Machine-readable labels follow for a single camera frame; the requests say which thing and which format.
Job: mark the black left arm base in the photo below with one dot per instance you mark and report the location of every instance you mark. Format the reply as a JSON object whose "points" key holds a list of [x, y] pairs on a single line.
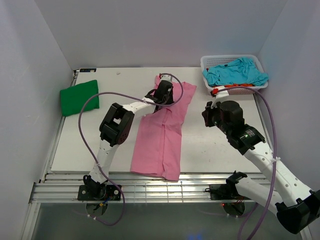
{"points": [[97, 200]]}

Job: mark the orange t shirt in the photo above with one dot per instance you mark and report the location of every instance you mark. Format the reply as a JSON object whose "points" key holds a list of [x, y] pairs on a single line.
{"points": [[235, 85]]}

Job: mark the green folded t shirt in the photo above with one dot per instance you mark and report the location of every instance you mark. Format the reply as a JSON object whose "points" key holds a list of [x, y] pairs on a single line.
{"points": [[72, 99]]}

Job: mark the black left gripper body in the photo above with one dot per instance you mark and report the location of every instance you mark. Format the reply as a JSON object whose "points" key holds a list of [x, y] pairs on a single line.
{"points": [[168, 99]]}

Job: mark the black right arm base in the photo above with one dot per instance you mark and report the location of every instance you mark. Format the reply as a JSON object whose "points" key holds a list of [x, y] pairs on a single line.
{"points": [[232, 203]]}

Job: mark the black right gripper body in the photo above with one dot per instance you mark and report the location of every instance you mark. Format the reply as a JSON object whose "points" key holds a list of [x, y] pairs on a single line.
{"points": [[224, 126]]}

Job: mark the blue label sticker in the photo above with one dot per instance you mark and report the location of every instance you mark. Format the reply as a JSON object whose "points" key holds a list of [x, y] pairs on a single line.
{"points": [[87, 70]]}

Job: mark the pink t shirt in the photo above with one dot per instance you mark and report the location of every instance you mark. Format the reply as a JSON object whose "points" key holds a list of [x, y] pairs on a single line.
{"points": [[157, 149]]}

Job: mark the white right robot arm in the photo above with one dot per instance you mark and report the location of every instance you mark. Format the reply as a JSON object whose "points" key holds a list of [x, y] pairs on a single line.
{"points": [[294, 204]]}

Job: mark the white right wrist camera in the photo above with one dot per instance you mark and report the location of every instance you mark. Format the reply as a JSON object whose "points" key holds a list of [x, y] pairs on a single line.
{"points": [[219, 94]]}

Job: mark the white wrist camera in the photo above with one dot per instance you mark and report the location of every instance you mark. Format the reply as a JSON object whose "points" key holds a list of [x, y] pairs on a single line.
{"points": [[165, 77], [219, 94]]}

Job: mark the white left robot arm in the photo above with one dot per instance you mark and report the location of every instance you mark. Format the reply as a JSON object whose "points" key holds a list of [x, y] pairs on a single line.
{"points": [[114, 130]]}

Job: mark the blue t shirt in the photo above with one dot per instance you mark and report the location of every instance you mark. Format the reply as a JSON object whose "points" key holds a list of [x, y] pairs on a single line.
{"points": [[241, 71]]}

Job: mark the aluminium frame rail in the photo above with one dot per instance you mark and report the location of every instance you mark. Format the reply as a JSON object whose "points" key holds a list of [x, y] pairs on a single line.
{"points": [[137, 189]]}

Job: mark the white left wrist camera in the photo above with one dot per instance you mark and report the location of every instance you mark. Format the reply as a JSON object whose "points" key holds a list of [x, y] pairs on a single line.
{"points": [[165, 77]]}

